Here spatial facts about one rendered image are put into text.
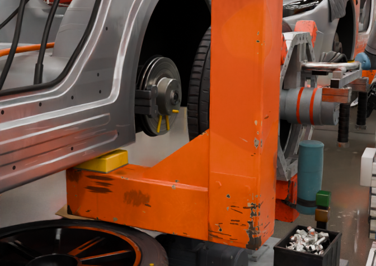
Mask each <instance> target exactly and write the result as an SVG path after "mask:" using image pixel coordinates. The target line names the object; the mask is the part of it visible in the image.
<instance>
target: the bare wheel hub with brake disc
mask: <svg viewBox="0 0 376 266"><path fill-rule="evenodd" d="M149 85H157V87H158V96H157V97H156V98H155V105H158V115H157V117H156V118H148V116H147V115H144V114H140V118H141V121H142V124H143V126H144V127H145V129H146V130H147V131H148V132H149V133H150V134H154V135H159V136H161V135H164V134H166V133H167V132H168V131H169V130H170V129H171V128H172V127H173V125H174V123H175V121H176V119H177V116H178V113H173V112H172V111H173V110H178V111H179V109H180V104H181V98H182V92H181V80H180V75H179V72H178V69H177V67H176V65H175V64H174V62H173V61H172V60H171V59H170V58H166V57H157V58H154V59H153V60H152V61H151V62H150V63H149V64H148V65H147V67H146V69H145V71H144V73H143V75H142V79H141V82H140V86H139V90H145V88H147V87H148V86H149ZM172 90H177V91H178V92H179V94H180V99H179V102H178V104H177V105H172V104H171V102H170V95H171V92H172ZM160 115H161V116H162V120H161V126H160V129H159V133H158V132H157V127H158V121H159V116H160ZM166 115H168V121H169V126H170V129H169V130H167V124H166Z"/></svg>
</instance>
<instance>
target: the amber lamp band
mask: <svg viewBox="0 0 376 266"><path fill-rule="evenodd" d="M330 213H331V208H330V207H329V208H328V209H327V210H324V209H317V208H316V210H315V221H318V222H325V223H327V222H328V221H329V219H330Z"/></svg>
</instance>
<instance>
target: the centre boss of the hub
mask: <svg viewBox="0 0 376 266"><path fill-rule="evenodd" d="M179 99H180V94H179V92H178V91H177V90H172V92H171V95H170V102H171V104H172V105H177V104H178V102H179Z"/></svg>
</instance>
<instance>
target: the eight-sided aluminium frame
mask: <svg viewBox="0 0 376 266"><path fill-rule="evenodd" d="M283 34H284V37H285V41H286V45H287V48H288V52H287V55H286V58H285V62H284V65H280V93H279V122H278V151H277V167H276V179H277V180H281V181H288V180H290V178H291V177H293V176H294V175H295V174H296V173H297V172H298V154H297V151H298V147H299V143H300V139H301V136H302V133H303V128H307V129H306V131H305V135H304V139H303V140H311V136H312V133H313V128H314V127H315V125H307V124H298V125H297V128H296V131H295V135H294V139H293V143H292V146H291V149H290V153H289V156H288V158H286V159H285V157H284V154H283V151H282V149H281V145H280V137H279V135H280V107H281V90H282V86H283V80H284V77H285V73H286V70H287V67H288V64H289V61H290V57H291V54H292V51H293V48H294V46H295V45H298V44H299V43H306V49H305V51H306V55H307V59H308V62H316V59H315V55H314V50H313V45H312V41H311V39H312V37H311V35H310V32H301V31H292V32H286V33H283ZM300 78H301V80H300V86H301V87H307V80H311V87H314V88H317V78H318V75H312V71H309V70H303V71H301V72H300Z"/></svg>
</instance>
